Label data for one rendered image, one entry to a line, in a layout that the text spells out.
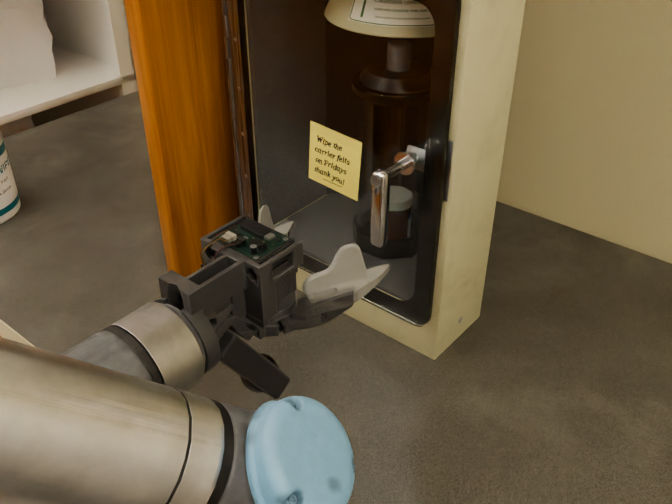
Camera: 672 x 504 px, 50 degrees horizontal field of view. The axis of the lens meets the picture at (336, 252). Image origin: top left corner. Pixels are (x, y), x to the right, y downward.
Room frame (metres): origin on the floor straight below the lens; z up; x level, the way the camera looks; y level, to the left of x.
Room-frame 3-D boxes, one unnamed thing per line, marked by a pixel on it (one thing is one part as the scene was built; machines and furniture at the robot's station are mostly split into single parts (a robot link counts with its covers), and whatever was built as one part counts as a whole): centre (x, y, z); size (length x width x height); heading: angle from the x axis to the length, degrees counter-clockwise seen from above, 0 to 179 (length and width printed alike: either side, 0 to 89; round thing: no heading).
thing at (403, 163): (0.66, -0.06, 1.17); 0.05 x 0.03 x 0.10; 140
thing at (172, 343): (0.42, 0.14, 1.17); 0.08 x 0.05 x 0.08; 51
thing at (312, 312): (0.50, 0.03, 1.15); 0.09 x 0.05 x 0.02; 112
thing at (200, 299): (0.48, 0.09, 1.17); 0.12 x 0.08 x 0.09; 141
